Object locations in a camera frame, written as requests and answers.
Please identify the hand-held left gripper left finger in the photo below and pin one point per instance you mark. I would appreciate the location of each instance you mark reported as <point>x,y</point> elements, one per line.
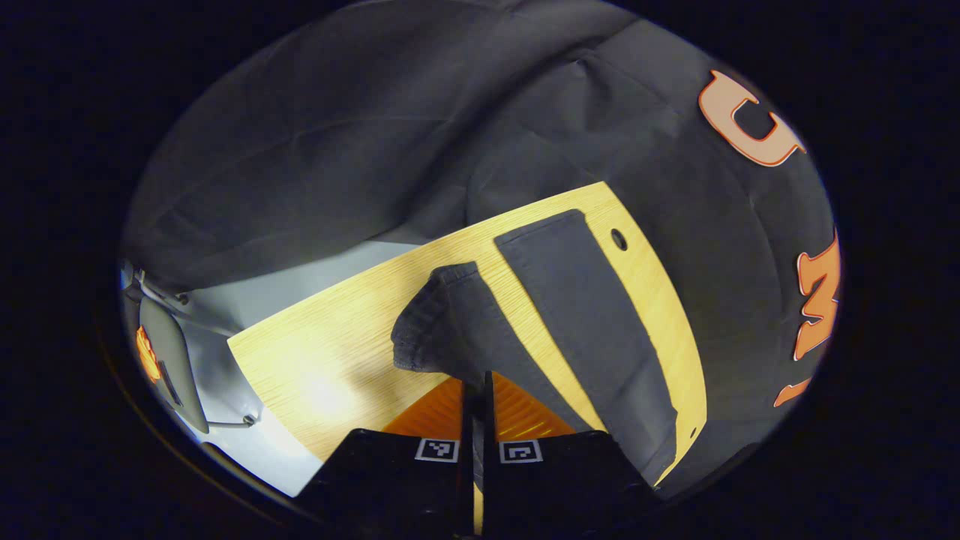
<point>468,420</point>

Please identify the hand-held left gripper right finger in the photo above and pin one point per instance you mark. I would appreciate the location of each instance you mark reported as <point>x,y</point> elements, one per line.
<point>487,420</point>

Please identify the dark grey jeans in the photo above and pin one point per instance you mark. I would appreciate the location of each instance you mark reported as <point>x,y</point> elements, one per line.
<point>570,315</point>

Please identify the black backdrop cloth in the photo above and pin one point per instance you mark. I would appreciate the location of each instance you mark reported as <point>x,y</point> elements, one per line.
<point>375,150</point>

